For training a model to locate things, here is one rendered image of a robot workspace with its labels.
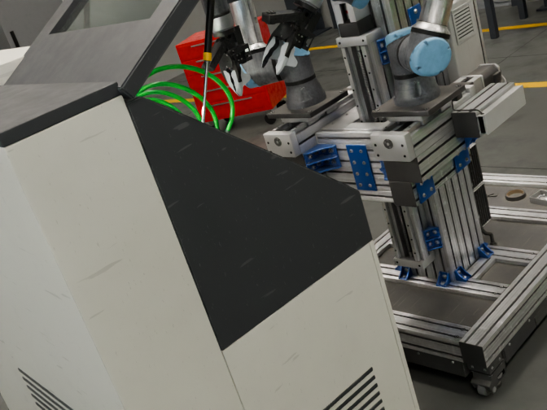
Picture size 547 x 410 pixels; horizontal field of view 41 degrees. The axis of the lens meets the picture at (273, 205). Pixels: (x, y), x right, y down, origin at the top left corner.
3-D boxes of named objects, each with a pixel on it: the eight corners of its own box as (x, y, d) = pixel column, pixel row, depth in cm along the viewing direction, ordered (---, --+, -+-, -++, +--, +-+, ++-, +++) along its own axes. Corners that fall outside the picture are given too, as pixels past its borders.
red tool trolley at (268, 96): (206, 137, 666) (173, 45, 634) (225, 119, 704) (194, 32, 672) (277, 124, 638) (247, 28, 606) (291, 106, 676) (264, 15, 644)
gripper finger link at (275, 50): (274, 73, 216) (293, 48, 213) (259, 66, 213) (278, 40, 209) (270, 67, 219) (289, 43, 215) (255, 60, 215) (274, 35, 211)
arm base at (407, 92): (411, 90, 250) (404, 62, 246) (449, 88, 239) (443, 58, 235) (385, 107, 241) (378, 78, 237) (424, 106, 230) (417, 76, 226)
